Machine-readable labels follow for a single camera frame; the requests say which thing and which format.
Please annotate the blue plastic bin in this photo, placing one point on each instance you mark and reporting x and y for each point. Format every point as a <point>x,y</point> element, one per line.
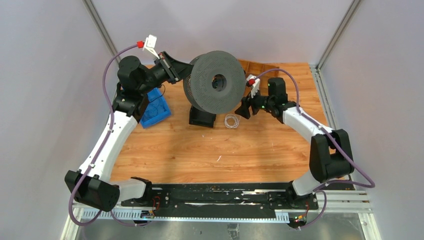
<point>157,109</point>

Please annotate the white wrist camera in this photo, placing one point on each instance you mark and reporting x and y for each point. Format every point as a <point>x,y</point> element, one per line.
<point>149,46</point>
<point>253,82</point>

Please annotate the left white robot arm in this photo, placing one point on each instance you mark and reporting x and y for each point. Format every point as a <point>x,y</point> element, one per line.
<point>90,184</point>

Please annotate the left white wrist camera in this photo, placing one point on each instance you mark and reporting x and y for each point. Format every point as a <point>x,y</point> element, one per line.
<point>149,46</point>

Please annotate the black cable spool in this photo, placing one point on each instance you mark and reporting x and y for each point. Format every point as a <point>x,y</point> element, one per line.
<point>216,84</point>

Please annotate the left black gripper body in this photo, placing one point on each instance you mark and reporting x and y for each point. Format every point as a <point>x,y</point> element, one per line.
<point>163,71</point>

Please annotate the wooden compartment tray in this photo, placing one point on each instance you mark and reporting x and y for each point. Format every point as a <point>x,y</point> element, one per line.
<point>256,68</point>

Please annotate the black plastic bin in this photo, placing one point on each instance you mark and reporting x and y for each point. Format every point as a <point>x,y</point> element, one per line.
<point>201,118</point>

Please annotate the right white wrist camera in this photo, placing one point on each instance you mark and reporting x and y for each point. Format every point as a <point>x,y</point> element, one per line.
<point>253,82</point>

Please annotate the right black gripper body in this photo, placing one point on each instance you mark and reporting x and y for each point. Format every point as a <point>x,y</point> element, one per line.
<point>259,102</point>

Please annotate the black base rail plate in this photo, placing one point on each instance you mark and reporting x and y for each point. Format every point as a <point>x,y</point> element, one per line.
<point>255,200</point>

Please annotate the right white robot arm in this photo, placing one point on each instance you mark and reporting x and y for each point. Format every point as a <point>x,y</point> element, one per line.
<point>327,146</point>

